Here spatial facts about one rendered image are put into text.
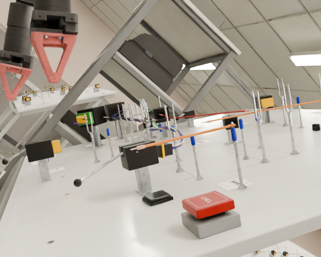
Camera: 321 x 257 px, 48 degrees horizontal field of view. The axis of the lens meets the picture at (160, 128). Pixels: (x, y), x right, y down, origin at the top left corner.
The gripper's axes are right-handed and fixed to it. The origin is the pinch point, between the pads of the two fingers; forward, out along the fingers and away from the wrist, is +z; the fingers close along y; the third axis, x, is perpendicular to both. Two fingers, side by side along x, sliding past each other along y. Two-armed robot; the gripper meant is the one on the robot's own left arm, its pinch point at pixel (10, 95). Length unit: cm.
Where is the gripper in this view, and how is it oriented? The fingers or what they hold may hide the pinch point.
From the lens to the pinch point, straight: 85.9
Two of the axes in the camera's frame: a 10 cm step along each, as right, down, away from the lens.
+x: -9.0, -1.4, -4.1
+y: -3.9, -1.4, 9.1
